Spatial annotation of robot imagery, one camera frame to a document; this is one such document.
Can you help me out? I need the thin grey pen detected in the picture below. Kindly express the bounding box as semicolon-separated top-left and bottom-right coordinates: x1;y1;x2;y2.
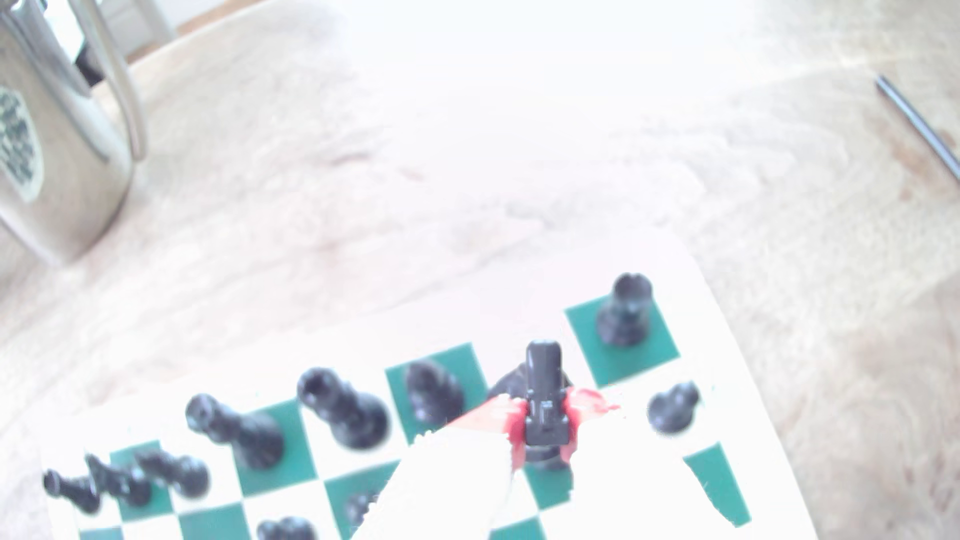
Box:
874;74;960;183

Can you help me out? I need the black chess rook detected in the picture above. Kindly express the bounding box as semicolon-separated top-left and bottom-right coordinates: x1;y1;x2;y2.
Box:
595;273;655;348

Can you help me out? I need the black chess knight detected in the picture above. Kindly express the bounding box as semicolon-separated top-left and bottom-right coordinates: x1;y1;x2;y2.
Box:
487;339;576;471

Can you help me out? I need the green and white chess board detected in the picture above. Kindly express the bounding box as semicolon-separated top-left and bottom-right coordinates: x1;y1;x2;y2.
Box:
36;225;820;540

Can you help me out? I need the stainless steel kettle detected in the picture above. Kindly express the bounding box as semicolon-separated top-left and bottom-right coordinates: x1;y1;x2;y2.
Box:
0;0;149;265

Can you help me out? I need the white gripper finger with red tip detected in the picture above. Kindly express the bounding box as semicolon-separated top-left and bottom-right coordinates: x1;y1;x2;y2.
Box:
561;387;723;540
352;396;528;540

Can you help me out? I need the black chess bishop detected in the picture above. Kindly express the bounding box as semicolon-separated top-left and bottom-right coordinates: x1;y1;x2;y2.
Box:
405;360;466;427

